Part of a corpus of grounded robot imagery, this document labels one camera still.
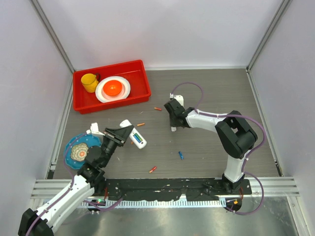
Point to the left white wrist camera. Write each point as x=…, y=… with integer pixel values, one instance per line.
x=94, y=130

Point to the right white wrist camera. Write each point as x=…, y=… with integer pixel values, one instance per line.
x=179, y=98

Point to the yellow mug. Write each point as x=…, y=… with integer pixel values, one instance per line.
x=90, y=82

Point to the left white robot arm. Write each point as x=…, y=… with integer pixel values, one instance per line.
x=47, y=219

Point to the orange bowl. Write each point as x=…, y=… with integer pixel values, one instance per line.
x=112, y=88

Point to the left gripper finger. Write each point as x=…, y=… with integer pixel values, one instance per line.
x=114, y=132
x=124, y=134

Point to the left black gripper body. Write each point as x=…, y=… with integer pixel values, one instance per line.
x=110, y=142

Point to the blue battery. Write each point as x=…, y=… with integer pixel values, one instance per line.
x=136, y=140
x=181, y=155

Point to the white paper plate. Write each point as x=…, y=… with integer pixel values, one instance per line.
x=103, y=98

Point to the white remote control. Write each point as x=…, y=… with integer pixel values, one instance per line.
x=126, y=123

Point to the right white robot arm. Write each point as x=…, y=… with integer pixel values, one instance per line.
x=236, y=136

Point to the blue patterned plate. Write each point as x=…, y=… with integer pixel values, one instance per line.
x=76, y=149

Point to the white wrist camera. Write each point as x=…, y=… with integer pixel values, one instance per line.
x=94, y=130
x=179, y=98

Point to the red plastic bin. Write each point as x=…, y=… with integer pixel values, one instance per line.
x=133, y=71

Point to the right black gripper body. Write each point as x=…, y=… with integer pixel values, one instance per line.
x=172, y=122

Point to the white slotted cable duct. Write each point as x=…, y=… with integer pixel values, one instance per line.
x=181, y=203

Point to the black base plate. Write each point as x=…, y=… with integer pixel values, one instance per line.
x=167, y=189

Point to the green battery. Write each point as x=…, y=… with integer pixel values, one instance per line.
x=138, y=138

